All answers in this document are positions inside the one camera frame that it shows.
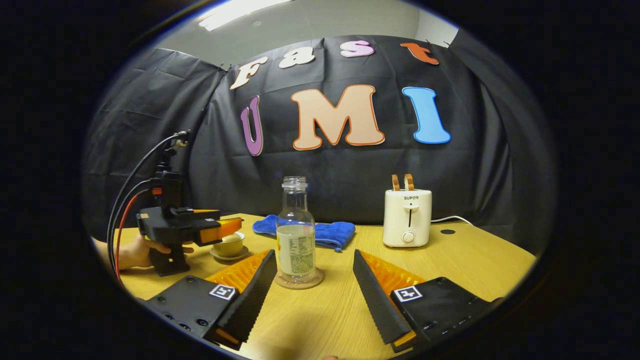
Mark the red gripper cable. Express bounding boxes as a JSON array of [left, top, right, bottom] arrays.
[[115, 190, 157, 281]]

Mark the round cork coaster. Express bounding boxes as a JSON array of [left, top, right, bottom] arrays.
[[274, 267, 325, 290]]

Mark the black backdrop cloth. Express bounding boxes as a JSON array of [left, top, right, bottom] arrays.
[[82, 27, 558, 253]]

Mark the beige ceramic teacup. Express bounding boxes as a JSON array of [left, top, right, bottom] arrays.
[[212, 235, 246, 258]]

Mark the beige ceramic saucer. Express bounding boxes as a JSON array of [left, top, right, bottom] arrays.
[[209, 245, 250, 261]]

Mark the white toaster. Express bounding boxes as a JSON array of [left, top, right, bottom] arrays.
[[382, 188, 433, 248]]

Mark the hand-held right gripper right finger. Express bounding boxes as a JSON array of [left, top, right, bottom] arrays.
[[352, 249, 503, 353]]

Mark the clear glass water bottle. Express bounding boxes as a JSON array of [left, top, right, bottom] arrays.
[[276, 176, 317, 284]]

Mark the blue towel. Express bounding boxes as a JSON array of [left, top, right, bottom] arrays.
[[252, 214, 356, 252]]

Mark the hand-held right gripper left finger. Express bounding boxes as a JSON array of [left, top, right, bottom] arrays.
[[145, 249, 278, 351]]

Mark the white power cable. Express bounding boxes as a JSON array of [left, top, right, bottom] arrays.
[[431, 215, 474, 227]]

